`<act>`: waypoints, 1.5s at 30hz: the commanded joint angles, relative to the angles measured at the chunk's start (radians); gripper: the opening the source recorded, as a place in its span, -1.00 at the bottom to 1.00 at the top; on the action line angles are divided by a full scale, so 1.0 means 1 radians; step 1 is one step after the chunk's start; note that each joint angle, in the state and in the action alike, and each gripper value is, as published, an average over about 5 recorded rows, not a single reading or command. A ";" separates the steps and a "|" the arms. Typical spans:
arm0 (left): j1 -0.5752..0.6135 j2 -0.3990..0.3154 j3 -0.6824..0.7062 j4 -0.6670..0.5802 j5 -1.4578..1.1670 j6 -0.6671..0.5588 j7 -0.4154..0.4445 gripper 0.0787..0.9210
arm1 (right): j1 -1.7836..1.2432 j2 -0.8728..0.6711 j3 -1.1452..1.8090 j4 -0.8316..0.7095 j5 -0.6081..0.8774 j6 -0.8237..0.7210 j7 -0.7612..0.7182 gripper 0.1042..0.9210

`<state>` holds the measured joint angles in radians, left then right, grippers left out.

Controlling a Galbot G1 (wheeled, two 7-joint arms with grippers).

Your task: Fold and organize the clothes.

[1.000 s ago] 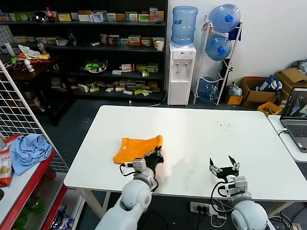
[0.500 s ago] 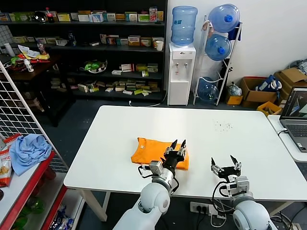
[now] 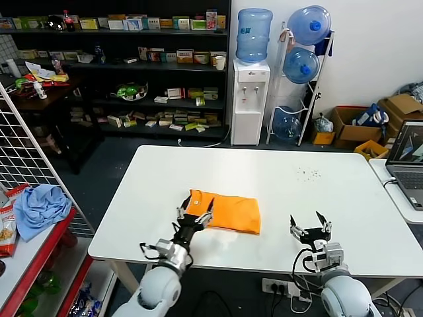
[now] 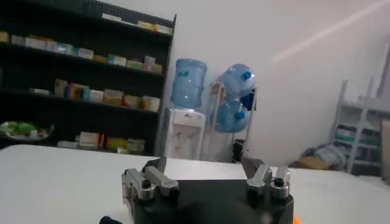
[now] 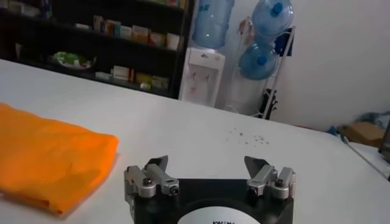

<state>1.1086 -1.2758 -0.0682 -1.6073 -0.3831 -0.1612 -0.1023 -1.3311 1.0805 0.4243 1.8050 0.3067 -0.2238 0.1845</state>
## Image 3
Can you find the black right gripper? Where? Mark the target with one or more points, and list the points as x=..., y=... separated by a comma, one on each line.
x=314, y=236

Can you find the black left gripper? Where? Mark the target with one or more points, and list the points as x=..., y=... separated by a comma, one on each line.
x=186, y=231

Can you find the orange t-shirt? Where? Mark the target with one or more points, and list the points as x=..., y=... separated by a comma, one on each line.
x=234, y=214

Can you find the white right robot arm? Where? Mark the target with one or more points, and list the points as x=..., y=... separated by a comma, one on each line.
x=343, y=290

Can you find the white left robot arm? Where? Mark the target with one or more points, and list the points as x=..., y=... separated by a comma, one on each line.
x=158, y=284

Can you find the white work table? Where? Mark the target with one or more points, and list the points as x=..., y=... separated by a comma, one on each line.
x=330, y=198

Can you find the white power strip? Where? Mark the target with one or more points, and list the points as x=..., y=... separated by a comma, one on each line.
x=274, y=285

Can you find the flat green box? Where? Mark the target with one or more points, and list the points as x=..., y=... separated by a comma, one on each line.
x=191, y=126

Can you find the white side table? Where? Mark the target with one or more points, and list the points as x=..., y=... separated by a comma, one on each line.
x=376, y=166

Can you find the small yellow box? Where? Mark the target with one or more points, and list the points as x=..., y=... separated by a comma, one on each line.
x=324, y=138

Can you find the yellow plastic crate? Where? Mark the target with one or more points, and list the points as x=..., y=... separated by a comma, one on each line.
x=363, y=148

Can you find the open red rimmed cardboard box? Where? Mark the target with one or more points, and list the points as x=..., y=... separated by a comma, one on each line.
x=350, y=135

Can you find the white water dispenser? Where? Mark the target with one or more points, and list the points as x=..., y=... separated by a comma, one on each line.
x=246, y=125

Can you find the empty blue water jug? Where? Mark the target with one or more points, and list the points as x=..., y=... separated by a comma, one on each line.
x=287, y=127

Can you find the clear plastic bag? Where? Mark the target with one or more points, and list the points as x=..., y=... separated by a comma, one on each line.
x=324, y=123

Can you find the grey laptop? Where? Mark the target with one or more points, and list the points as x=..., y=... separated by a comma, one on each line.
x=406, y=178

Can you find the small green box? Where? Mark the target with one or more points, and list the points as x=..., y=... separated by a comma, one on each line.
x=200, y=101

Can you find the white metal jug rack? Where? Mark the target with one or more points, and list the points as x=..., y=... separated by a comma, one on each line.
x=307, y=115

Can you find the yellow green medicine box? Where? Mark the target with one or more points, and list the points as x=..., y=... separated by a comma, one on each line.
x=196, y=93

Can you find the blue bag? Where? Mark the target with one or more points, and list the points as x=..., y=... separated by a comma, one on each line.
x=367, y=117

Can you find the black tripod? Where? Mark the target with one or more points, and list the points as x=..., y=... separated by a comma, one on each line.
x=314, y=99

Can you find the blue plastic packages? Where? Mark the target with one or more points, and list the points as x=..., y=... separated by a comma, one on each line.
x=84, y=302

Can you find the bowl of green fruit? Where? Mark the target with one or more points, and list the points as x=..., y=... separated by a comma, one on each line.
x=130, y=91

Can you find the crumpled light blue cloth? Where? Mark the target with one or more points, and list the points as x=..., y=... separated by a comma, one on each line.
x=43, y=208

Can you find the white paper cup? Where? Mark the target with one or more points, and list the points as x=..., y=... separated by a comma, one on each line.
x=220, y=63

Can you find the large brown cardboard box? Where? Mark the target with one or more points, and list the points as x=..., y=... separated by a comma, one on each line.
x=406, y=105

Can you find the green bottle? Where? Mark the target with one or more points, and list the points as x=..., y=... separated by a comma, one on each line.
x=49, y=282

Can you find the red blue medicine box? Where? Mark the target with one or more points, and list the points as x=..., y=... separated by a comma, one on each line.
x=156, y=56

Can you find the capped blue water jug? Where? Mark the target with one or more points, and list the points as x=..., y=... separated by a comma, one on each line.
x=305, y=26
x=297, y=66

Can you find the red edged white shelf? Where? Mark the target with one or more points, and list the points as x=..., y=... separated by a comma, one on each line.
x=33, y=257

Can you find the small flat white box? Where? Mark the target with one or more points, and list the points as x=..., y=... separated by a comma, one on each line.
x=131, y=60

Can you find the striped blue cloth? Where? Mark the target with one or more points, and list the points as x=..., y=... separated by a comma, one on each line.
x=413, y=90

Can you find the red white snack package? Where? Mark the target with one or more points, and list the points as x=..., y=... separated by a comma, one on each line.
x=18, y=191

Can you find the dark wooden table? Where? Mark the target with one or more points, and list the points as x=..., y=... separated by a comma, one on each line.
x=59, y=90

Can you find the dark blue hanging cloth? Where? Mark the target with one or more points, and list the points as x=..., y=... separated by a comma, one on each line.
x=325, y=46

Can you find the blue bottle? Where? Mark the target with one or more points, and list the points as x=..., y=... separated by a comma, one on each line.
x=100, y=54

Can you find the orange red snack bag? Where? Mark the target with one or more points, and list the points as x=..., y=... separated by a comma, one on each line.
x=6, y=231

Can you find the black shelving unit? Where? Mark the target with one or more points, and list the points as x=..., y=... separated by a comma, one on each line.
x=148, y=32

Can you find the open white box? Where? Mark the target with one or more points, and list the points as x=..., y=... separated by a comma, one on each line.
x=86, y=58

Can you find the beige hanging cloth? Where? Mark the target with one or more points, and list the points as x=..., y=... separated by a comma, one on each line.
x=287, y=39

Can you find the white plastic bottle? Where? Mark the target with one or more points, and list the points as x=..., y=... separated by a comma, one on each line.
x=41, y=91

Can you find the tall pink white box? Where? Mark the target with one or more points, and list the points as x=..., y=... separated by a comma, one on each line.
x=212, y=20

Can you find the white blue medicine box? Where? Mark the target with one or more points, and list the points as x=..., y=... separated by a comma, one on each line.
x=133, y=24

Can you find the purple bottle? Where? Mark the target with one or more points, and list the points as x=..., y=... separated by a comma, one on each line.
x=58, y=66

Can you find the pile of colourful papers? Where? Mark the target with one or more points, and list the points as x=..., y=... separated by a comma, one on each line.
x=46, y=74

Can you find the cola bottle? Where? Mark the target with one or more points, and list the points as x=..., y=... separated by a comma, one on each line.
x=69, y=23

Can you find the white thermos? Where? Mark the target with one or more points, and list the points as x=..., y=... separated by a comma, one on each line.
x=13, y=68

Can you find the dark glossy bowl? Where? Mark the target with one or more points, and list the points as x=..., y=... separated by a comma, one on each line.
x=56, y=23

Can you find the blue yellow box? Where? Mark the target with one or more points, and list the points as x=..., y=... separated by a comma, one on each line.
x=6, y=23

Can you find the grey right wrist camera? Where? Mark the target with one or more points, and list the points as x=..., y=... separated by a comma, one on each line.
x=332, y=256

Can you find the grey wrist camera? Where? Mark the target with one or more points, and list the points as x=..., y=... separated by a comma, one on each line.
x=163, y=247
x=332, y=256

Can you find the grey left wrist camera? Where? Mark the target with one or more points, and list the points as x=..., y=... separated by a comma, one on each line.
x=163, y=247

